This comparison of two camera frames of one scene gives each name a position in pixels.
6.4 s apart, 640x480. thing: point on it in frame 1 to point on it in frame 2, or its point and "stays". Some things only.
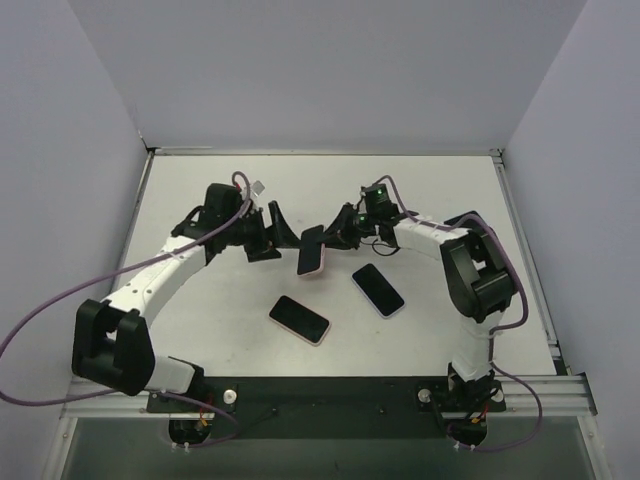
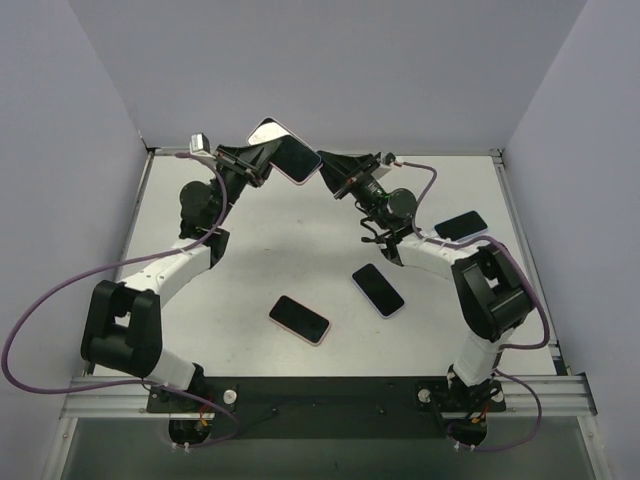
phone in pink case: x=299 y=319 stays
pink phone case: x=321 y=266 to x=295 y=158
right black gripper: x=354 y=229 to x=356 y=176
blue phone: x=309 y=258 to x=292 y=157
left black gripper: x=260 y=234 to x=239 y=166
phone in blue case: x=468 y=223 stays
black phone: x=378 y=290 stays
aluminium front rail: x=564 y=396 stays
